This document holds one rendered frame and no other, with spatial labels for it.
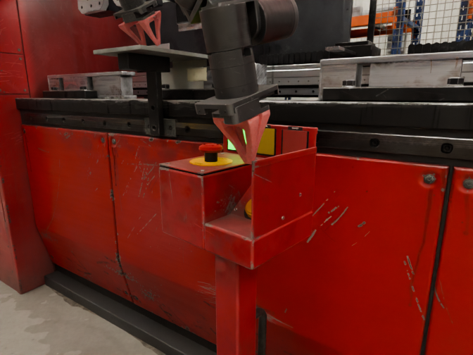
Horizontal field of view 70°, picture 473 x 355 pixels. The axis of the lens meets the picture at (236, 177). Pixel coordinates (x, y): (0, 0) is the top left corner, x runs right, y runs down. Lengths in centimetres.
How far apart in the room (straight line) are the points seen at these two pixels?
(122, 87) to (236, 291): 93
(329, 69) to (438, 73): 22
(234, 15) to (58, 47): 147
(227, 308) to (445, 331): 43
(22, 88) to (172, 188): 127
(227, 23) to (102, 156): 90
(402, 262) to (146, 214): 75
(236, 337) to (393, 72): 62
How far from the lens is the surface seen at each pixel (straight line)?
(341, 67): 86
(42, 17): 183
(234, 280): 58
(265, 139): 59
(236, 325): 63
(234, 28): 43
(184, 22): 114
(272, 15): 46
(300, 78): 117
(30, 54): 177
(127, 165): 115
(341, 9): 145
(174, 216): 56
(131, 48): 88
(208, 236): 51
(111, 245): 134
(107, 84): 139
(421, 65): 82
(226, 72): 43
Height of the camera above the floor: 89
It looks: 14 degrees down
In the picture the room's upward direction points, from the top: straight up
